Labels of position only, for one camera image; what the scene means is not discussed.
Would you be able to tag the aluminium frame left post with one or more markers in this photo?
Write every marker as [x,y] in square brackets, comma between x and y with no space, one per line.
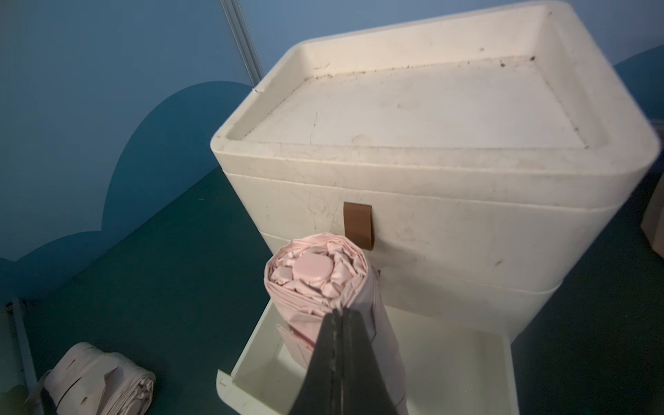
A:
[243,39]

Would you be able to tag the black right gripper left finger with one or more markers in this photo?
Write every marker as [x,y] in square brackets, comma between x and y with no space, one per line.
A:
[322,390]

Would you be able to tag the tan ribbed flower pot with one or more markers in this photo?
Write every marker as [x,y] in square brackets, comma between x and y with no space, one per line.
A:
[653,219]

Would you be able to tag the white bottom drawer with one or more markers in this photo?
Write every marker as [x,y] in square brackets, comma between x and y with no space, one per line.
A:
[449,370]

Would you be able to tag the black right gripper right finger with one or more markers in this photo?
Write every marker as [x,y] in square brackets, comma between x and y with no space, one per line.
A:
[363,390]

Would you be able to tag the white three drawer cabinet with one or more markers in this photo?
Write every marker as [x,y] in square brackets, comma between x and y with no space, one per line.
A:
[493,148]

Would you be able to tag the aluminium frame left floor rail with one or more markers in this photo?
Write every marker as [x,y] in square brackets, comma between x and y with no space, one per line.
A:
[17,310]

